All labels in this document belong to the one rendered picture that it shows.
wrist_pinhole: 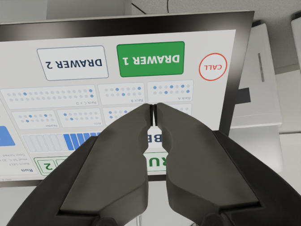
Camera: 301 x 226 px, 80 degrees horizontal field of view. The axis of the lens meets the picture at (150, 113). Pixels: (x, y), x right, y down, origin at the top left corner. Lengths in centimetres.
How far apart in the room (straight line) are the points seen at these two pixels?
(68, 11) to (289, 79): 338
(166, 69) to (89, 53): 11
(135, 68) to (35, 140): 23
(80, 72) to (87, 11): 17
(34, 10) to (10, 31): 96
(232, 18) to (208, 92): 10
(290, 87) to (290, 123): 55
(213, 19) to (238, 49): 6
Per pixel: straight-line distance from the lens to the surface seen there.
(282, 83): 356
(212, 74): 29
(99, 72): 28
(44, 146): 39
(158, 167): 38
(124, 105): 30
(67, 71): 30
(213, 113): 32
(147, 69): 27
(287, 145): 346
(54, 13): 45
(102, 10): 42
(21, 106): 36
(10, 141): 42
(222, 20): 28
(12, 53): 32
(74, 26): 28
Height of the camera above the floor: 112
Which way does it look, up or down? 10 degrees down
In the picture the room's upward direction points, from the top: 177 degrees clockwise
